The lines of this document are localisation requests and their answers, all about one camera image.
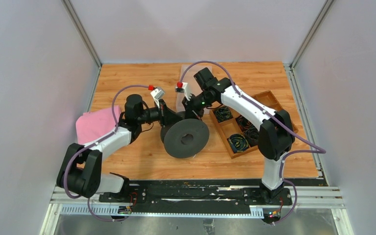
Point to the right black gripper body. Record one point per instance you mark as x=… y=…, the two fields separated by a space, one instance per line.
x=197 y=105

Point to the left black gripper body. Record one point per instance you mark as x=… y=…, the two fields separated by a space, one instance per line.
x=162 y=111

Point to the dark grey perforated spool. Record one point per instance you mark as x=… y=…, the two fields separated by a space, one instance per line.
x=185 y=138

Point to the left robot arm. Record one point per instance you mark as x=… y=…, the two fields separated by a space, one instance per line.
x=80 y=173

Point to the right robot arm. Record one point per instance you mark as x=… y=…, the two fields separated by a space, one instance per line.
x=275 y=129

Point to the translucent plastic tray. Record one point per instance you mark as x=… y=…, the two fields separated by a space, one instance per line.
x=192 y=85

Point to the wooden compartment tray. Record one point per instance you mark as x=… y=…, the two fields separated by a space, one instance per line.
x=228 y=128

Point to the pink cloth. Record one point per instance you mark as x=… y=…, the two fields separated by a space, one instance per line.
x=93 y=125

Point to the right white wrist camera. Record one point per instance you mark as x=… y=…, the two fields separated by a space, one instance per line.
x=183 y=88

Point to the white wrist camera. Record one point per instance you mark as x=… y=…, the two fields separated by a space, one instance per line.
x=183 y=88
x=157 y=94

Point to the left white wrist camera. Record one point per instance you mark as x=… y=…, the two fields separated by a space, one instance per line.
x=157 y=94

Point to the coiled cable blue green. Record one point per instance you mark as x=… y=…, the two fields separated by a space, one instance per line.
x=222 y=114

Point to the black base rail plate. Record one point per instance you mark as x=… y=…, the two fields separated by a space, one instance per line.
x=227 y=196

